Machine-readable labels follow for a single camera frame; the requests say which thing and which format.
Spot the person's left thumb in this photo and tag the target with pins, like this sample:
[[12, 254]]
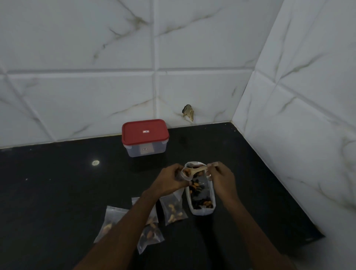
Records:
[[179, 173]]

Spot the person's left forearm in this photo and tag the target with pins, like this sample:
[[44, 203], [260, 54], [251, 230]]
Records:
[[122, 233]]

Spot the clear plastic storage container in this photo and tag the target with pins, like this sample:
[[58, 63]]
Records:
[[144, 149]]

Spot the mixed nuts and dried fruit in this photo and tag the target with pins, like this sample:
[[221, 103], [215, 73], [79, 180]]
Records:
[[201, 203]]

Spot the beige wooden spoon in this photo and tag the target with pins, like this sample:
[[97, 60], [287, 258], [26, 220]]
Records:
[[194, 170]]

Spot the red container lid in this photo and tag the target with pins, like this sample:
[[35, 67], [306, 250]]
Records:
[[144, 132]]

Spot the person's right thumb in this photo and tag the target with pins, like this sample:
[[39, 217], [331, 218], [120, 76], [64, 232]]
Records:
[[210, 172]]

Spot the white oblong plastic tray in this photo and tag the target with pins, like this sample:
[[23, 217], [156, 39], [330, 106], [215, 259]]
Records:
[[200, 212]]

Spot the person's right forearm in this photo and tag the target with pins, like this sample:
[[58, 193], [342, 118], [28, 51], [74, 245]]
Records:
[[256, 236]]

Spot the clear plastic bag with nuts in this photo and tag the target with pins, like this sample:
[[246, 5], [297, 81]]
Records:
[[173, 207], [110, 222], [153, 219], [150, 239]]

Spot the person's right hand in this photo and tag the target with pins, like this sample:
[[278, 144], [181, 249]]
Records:
[[224, 183]]

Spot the person's left hand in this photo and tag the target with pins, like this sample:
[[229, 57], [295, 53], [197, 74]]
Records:
[[164, 180]]

